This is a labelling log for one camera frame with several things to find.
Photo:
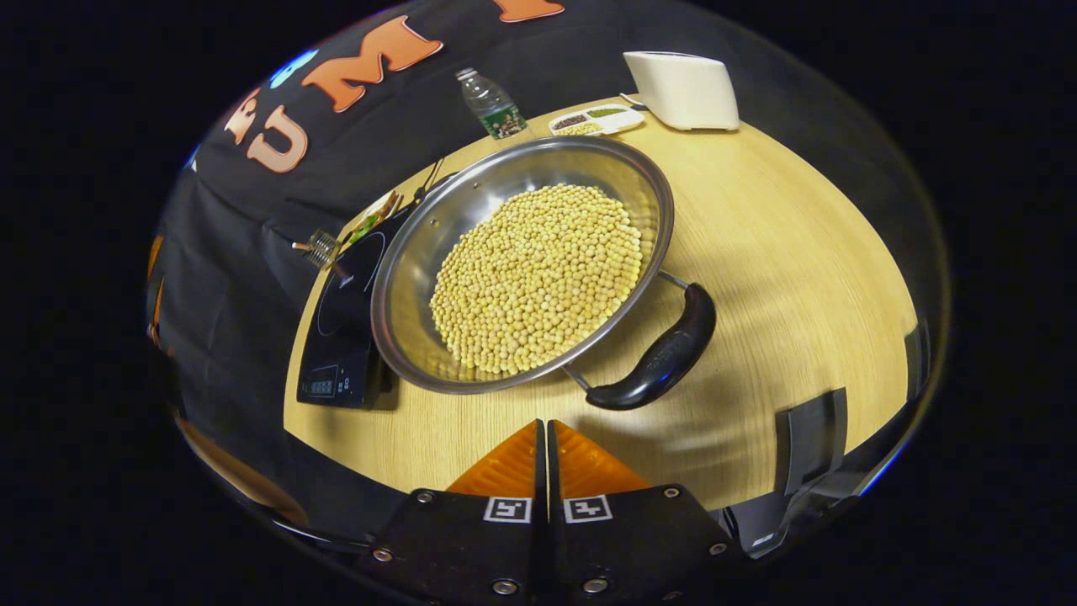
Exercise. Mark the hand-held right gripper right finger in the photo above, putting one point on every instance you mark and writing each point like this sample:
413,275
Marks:
639,539

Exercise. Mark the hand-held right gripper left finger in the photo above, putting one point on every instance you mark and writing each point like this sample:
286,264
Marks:
454,539

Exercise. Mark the black induction cooktop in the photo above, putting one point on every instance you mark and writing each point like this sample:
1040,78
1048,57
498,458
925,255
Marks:
336,337

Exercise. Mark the pile of yellow soybeans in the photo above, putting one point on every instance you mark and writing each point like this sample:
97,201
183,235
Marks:
538,278

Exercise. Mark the dark grey chair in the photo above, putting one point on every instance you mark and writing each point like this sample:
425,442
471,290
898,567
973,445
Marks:
812,438

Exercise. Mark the sandwich on small plate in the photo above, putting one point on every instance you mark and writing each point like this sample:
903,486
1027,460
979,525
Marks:
376,217

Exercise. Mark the white divided bean dish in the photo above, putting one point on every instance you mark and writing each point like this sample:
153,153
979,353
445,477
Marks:
618,122

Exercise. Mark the clear plastic water bottle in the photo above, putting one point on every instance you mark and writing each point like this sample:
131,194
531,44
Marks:
496,109

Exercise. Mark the white toaster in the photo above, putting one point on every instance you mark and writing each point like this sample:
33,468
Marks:
686,93

